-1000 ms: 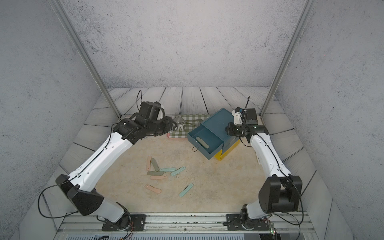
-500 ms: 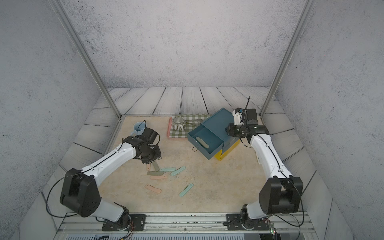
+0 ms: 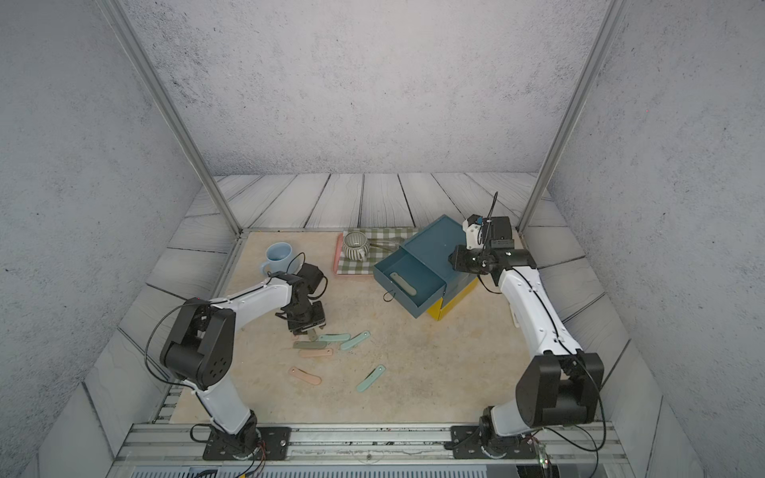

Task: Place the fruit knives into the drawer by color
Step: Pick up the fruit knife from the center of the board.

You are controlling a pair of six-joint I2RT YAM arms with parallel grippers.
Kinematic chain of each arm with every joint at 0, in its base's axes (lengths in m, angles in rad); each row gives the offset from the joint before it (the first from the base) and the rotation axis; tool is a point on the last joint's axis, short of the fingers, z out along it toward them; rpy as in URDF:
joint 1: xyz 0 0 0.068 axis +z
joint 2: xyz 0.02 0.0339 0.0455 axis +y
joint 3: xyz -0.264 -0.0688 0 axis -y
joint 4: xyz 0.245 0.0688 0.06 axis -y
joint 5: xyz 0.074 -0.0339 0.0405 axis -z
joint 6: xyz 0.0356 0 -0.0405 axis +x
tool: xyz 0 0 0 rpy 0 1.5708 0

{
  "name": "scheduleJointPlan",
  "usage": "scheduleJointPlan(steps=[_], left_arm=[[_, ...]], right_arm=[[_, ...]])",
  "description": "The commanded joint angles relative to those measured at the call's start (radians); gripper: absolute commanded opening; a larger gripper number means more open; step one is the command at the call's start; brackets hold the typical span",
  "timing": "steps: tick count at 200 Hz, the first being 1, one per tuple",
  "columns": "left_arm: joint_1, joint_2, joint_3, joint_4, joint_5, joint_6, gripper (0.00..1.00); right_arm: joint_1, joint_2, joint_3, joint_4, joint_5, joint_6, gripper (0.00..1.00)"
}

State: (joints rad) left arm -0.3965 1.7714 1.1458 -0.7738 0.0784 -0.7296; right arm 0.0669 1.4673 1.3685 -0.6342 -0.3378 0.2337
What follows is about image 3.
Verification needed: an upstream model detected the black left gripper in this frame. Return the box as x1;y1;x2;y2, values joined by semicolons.
290;300;330;336

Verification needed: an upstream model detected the olive green fruit knife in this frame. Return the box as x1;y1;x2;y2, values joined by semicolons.
293;341;328;350
390;272;418;297

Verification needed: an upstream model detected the teal drawer cabinet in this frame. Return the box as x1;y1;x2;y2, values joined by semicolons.
398;215;473;317

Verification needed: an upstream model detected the teal top drawer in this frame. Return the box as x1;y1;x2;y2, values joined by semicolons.
373;248;446;318

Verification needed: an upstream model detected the yellow bottom drawer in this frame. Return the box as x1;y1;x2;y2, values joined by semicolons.
426;275;478;321

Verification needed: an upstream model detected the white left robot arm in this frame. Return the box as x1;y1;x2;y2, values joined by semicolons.
159;263;329;436

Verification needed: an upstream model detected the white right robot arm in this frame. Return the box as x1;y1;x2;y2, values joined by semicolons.
449;214;605;441

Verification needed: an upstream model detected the pink fruit knife middle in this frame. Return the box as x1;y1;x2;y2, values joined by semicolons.
299;349;334;359

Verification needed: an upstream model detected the pink fruit knife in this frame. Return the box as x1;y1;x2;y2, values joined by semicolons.
299;349;334;359
288;368;322;386

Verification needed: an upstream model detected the mint fruit knife left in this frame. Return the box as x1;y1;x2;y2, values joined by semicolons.
319;334;351;343

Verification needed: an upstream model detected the mint fruit knife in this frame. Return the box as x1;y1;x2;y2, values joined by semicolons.
356;364;386;392
319;334;351;343
340;331;371;351

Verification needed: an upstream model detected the mint fruit knife middle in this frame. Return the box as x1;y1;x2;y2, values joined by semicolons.
340;331;371;351

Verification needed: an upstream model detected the pink fruit knife front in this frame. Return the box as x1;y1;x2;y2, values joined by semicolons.
288;368;322;386

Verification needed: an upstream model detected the mint fruit knife front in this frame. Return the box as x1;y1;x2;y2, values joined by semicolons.
356;364;386;392

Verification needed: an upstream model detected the light blue ceramic mug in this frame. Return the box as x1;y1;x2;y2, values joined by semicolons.
260;242;304;277

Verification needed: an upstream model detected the pink plastic tray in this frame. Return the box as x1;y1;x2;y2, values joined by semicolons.
333;232;345;276

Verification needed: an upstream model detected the green checkered cloth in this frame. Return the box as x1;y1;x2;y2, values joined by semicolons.
338;227;418;276

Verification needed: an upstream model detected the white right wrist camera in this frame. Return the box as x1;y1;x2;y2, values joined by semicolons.
462;214;484;250

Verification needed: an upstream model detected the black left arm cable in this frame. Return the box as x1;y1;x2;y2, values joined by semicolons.
142;301;198;392

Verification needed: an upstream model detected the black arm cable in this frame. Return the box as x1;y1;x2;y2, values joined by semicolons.
537;351;608;478
142;301;198;392

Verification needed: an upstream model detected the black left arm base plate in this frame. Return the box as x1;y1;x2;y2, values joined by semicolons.
202;426;292;463

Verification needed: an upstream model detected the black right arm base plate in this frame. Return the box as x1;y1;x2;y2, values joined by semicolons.
443;425;537;460

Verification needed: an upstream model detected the aluminium front rail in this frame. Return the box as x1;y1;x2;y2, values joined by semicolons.
108;423;634;477

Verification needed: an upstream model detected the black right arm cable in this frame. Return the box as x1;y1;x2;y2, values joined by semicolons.
537;351;608;478

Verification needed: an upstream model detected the grey aluminium corner post right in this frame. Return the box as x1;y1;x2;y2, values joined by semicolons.
518;0;629;234

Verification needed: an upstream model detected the grey aluminium corner post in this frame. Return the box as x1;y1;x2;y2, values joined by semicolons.
97;0;244;238
518;0;629;234

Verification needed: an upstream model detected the grey aluminium corner post left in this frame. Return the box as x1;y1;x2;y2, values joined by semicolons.
97;0;244;238

